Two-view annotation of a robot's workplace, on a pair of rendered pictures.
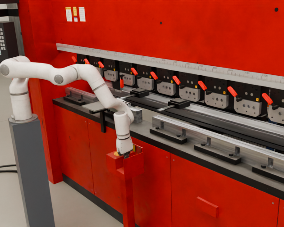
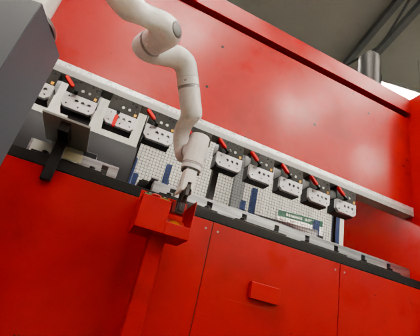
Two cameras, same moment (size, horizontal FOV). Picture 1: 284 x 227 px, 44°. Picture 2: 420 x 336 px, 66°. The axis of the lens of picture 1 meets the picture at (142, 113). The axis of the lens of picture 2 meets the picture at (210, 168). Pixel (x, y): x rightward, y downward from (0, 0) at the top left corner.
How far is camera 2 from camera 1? 237 cm
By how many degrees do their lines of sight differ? 79
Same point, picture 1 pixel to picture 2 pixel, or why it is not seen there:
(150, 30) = not seen: hidden behind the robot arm
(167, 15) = (217, 84)
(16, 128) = (41, 17)
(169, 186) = (199, 275)
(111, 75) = (81, 105)
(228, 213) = (290, 295)
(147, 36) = not seen: hidden behind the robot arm
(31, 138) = (34, 70)
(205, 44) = (257, 125)
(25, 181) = not seen: outside the picture
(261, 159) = (299, 237)
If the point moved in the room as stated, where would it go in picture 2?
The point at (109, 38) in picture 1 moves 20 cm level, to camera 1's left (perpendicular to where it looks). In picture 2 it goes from (103, 61) to (79, 29)
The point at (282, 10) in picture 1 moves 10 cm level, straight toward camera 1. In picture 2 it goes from (318, 127) to (334, 123)
